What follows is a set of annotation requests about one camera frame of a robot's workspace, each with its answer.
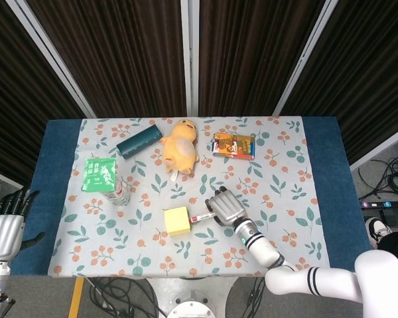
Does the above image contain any yellow floor tape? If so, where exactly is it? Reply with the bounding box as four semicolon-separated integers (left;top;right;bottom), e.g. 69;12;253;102
68;277;86;318

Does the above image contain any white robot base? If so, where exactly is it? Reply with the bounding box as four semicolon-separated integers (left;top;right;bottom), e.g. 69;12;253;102
145;276;241;318

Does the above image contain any clear plastic water bottle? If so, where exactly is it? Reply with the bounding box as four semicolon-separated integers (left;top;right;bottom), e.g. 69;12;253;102
101;177;132;207

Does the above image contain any dark pleated partition screen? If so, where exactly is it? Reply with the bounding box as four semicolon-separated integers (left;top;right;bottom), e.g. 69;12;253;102
271;0;398;172
0;0;97;191
188;0;339;118
6;0;192;119

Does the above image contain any black trouser leg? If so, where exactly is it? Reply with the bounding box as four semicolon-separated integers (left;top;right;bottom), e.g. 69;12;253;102
374;231;398;270

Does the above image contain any floral fruit print tablecloth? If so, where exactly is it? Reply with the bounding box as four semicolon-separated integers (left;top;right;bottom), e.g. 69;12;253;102
48;116;331;278

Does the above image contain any white black sneaker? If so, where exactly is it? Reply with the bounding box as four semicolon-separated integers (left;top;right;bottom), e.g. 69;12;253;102
364;217;394;250

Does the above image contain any green tea packet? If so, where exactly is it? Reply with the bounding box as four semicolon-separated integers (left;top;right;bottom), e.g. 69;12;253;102
81;157;117;193

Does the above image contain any blue felt table cover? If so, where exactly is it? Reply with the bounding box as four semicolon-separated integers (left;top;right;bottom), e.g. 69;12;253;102
9;116;373;277

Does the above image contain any colourful snack packet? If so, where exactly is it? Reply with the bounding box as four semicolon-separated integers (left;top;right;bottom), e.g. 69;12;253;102
212;132;257;161

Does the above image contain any black cable bundle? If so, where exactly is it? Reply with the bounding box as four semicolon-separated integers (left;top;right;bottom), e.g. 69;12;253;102
85;276;168;318
357;155;398;201

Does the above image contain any white marker pen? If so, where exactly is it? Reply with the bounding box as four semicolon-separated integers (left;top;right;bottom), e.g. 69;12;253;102
188;211;217;224

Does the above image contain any dark green cylinder tube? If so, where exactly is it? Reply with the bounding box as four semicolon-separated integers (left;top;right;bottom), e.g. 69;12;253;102
115;125;163;161

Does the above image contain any yellow cube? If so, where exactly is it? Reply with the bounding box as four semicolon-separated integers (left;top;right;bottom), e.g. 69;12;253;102
163;206;192;237

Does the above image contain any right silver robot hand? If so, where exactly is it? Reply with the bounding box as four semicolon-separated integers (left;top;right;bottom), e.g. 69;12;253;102
204;186;249;228

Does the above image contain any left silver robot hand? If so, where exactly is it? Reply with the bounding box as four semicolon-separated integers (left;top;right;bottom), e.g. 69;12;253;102
0;188;46;261

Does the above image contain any yellow plush toy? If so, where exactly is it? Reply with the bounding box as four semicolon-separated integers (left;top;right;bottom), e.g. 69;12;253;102
159;119;200;182

